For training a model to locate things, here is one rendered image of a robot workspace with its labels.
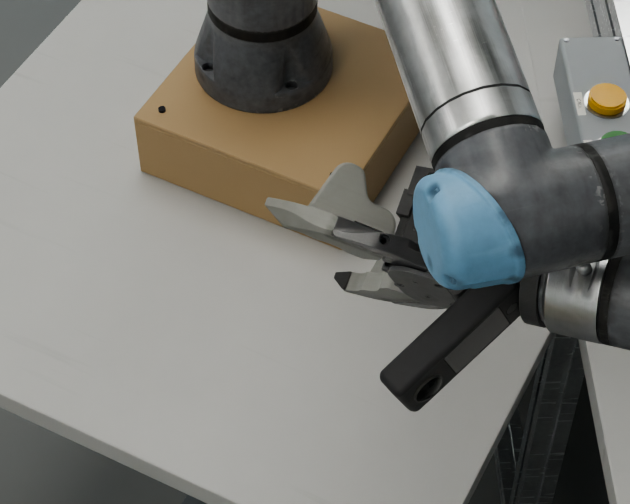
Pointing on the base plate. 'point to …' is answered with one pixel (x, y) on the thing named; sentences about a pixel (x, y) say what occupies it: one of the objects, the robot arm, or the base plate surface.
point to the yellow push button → (607, 99)
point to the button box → (603, 59)
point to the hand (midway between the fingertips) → (296, 249)
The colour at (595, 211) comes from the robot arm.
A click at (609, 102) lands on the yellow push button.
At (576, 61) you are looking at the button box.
